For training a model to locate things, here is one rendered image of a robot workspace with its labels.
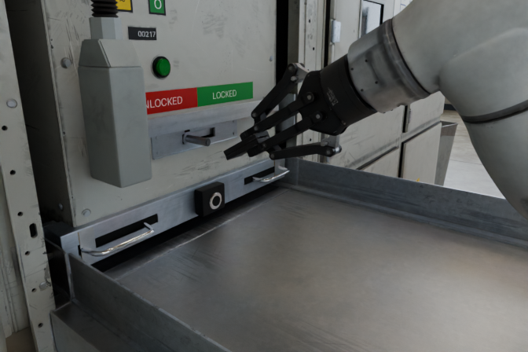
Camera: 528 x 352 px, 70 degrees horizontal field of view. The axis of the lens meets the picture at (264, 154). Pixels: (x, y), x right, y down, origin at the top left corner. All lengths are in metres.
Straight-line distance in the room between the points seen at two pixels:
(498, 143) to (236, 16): 0.53
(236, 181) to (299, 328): 0.38
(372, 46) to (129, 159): 0.30
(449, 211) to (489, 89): 0.46
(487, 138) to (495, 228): 0.41
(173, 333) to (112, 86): 0.27
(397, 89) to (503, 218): 0.45
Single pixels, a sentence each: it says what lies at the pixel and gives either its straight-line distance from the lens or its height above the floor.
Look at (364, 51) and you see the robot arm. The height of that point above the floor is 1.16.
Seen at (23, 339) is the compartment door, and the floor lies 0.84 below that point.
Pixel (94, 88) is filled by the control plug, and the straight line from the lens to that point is 0.49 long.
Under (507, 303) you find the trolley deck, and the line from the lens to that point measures 0.62.
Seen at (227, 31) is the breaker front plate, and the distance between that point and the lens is 0.76.
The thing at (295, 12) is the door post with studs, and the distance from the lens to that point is 0.92.
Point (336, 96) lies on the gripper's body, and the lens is 0.43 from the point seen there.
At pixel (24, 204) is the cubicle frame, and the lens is 0.52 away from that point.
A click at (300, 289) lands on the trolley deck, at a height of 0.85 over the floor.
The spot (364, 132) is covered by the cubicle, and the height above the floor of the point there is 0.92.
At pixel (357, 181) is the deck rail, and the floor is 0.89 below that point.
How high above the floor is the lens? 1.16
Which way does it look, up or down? 15 degrees down
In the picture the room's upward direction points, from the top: straight up
